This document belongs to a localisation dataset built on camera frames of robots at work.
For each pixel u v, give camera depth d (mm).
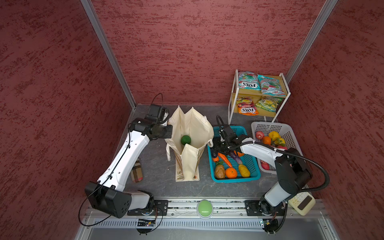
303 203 744
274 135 965
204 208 727
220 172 825
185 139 945
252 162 819
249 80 855
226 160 894
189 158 740
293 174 455
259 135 976
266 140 939
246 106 947
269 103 974
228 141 696
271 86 812
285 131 976
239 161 888
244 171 823
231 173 812
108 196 372
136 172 831
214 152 867
